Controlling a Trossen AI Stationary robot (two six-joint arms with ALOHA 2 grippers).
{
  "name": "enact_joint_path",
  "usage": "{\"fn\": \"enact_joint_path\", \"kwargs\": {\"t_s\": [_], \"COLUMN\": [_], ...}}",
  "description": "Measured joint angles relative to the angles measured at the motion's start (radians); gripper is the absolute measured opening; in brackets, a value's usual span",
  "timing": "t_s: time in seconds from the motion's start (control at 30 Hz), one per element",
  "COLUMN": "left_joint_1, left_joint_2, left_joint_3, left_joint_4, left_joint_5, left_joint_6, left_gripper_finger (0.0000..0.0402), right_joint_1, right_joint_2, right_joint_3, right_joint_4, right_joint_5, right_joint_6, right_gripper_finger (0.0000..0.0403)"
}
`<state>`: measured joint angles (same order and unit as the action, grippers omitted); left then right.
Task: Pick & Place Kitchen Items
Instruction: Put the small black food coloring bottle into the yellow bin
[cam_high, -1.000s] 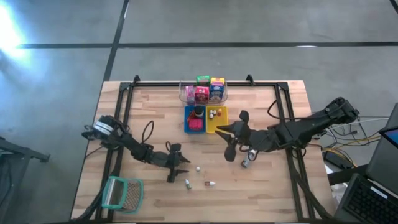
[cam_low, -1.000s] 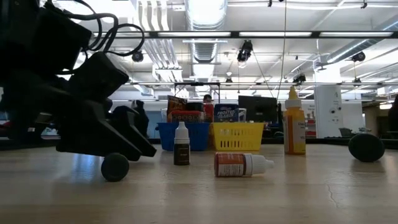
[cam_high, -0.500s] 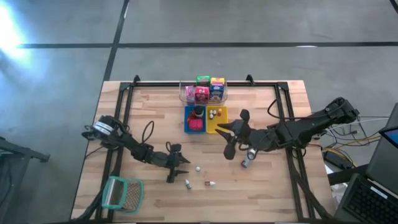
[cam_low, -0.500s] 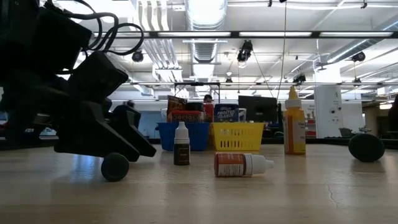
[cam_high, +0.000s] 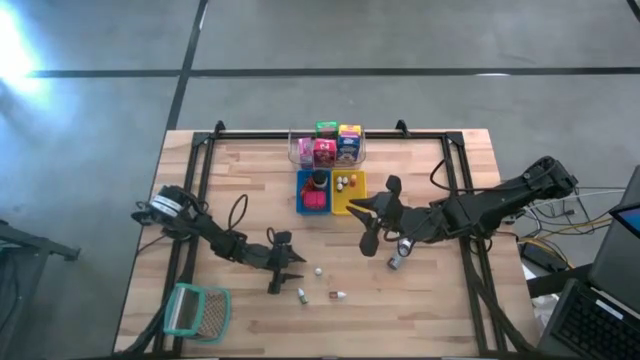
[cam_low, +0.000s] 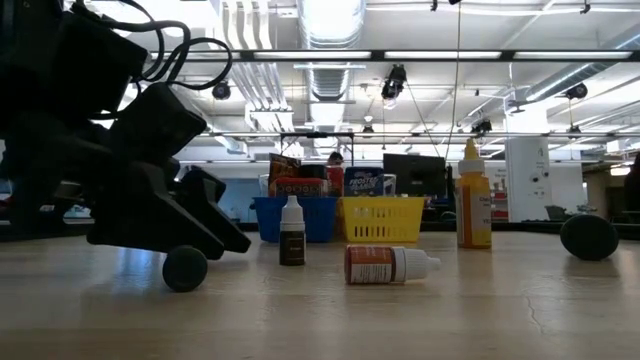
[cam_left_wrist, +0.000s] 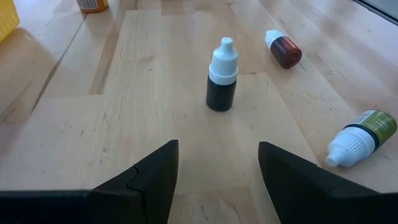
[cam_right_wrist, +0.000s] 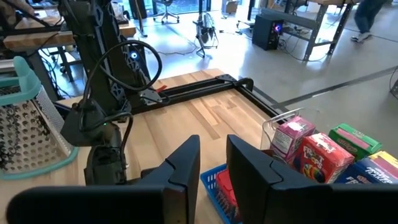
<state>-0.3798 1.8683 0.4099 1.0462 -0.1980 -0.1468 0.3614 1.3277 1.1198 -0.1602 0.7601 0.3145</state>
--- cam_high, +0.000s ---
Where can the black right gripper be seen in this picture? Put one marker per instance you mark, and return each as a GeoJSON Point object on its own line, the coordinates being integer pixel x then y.
{"type": "Point", "coordinates": [395, 220]}

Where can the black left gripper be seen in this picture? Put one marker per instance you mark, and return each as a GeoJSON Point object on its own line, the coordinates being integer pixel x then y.
{"type": "Point", "coordinates": [277, 260]}

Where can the red dropper bottle orange cap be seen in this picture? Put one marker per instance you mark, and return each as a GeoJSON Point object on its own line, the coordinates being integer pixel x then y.
{"type": "Point", "coordinates": [353, 180]}

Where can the red patterned tin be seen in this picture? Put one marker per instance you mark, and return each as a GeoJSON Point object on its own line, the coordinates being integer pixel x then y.
{"type": "Point", "coordinates": [314, 200]}

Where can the orange-labelled dropper bottle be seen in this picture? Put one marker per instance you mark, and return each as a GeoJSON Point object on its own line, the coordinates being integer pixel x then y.
{"type": "Point", "coordinates": [336, 295]}

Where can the spice jar black cap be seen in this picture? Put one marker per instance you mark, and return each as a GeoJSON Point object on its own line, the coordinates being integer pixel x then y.
{"type": "Point", "coordinates": [320, 179]}

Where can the blue Frosted Flakes cereal box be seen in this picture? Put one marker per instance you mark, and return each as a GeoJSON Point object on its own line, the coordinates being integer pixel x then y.
{"type": "Point", "coordinates": [348, 149]}

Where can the orange-red sauce bottle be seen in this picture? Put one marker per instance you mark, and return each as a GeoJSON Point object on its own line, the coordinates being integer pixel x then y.
{"type": "Point", "coordinates": [325, 152]}

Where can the pink cereal box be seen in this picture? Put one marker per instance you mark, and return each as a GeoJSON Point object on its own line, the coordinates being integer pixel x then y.
{"type": "Point", "coordinates": [306, 152]}

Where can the yellow Pops cereal box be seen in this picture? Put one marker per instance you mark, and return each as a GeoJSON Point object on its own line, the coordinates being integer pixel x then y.
{"type": "Point", "coordinates": [350, 130]}

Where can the green cereal box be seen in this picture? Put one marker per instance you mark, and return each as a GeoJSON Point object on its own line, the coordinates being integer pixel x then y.
{"type": "Point", "coordinates": [326, 130]}

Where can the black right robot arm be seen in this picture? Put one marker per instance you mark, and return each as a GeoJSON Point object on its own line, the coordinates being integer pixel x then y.
{"type": "Point", "coordinates": [500, 205]}

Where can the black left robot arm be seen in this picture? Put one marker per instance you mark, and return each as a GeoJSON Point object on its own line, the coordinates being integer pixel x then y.
{"type": "Point", "coordinates": [220, 242]}

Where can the yellow plastic basket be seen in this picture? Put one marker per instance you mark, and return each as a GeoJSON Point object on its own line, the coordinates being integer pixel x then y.
{"type": "Point", "coordinates": [340, 202]}

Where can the black ball left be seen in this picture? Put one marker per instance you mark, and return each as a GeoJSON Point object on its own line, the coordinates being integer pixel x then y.
{"type": "Point", "coordinates": [302, 297]}

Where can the black ball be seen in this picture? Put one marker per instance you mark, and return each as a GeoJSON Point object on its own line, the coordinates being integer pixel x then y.
{"type": "Point", "coordinates": [302, 297]}
{"type": "Point", "coordinates": [397, 260]}

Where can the black ball right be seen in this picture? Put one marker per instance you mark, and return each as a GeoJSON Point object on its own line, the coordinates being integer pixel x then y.
{"type": "Point", "coordinates": [397, 260]}

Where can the blue plastic basket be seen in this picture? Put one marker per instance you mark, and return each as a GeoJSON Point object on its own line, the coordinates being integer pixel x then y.
{"type": "Point", "coordinates": [298, 200]}

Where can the clear plastic bin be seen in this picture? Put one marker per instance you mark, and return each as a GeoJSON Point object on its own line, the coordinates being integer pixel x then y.
{"type": "Point", "coordinates": [294, 159]}

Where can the teal box grater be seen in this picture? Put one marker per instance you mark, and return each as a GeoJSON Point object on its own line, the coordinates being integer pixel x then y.
{"type": "Point", "coordinates": [215, 315]}

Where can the black power adapter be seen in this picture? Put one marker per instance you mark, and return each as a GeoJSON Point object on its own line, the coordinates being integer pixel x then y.
{"type": "Point", "coordinates": [537, 256]}

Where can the black operator desk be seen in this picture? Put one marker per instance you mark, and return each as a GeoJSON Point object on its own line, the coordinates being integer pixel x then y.
{"type": "Point", "coordinates": [555, 285]}

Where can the white crumpled paper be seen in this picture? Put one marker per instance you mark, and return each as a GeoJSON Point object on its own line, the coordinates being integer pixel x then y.
{"type": "Point", "coordinates": [545, 315]}

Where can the grey laptop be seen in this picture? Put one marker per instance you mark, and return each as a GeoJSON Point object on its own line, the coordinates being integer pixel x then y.
{"type": "Point", "coordinates": [590, 330]}

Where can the monitor with blue screen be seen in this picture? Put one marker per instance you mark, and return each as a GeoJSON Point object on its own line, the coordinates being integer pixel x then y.
{"type": "Point", "coordinates": [615, 270]}

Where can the black aluminium rig frame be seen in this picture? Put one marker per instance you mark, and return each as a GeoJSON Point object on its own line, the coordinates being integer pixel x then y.
{"type": "Point", "coordinates": [425, 135]}

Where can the black desk frame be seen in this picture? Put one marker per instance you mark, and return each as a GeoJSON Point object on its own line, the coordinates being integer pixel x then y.
{"type": "Point", "coordinates": [40, 244]}

